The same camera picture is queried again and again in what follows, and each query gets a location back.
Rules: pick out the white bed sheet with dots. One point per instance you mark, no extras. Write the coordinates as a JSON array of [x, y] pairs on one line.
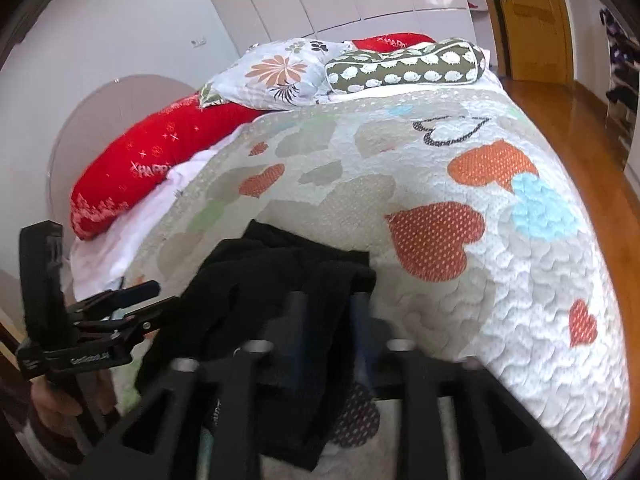
[[130, 230]]

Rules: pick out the cluttered shelf rack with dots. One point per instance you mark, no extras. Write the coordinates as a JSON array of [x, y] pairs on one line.
[[622, 85]]

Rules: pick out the red printed pillow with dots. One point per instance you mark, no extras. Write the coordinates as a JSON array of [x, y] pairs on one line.
[[395, 41], [150, 150]]

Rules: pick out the person's left hand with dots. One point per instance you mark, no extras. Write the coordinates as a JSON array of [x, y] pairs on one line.
[[57, 405]]

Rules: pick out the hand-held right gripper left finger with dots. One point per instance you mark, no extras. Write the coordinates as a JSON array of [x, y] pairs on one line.
[[295, 317]]

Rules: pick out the black pants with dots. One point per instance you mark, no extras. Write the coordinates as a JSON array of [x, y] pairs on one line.
[[240, 280]]

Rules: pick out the white floral pillow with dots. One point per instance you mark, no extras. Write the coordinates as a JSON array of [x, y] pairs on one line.
[[280, 70]]

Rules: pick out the green white patterned pillow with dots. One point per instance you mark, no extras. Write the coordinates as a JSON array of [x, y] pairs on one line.
[[400, 67]]

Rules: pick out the wooden door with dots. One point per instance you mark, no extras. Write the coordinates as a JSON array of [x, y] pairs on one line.
[[535, 20]]

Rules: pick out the round grey headboard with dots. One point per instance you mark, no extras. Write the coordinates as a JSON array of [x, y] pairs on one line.
[[100, 110]]

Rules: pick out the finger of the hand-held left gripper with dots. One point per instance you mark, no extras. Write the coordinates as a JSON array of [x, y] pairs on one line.
[[150, 317], [135, 292]]

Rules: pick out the heart patterned quilt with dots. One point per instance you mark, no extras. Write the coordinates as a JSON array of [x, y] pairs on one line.
[[450, 310]]

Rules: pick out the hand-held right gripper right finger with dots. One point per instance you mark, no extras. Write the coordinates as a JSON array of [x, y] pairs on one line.
[[359, 325]]

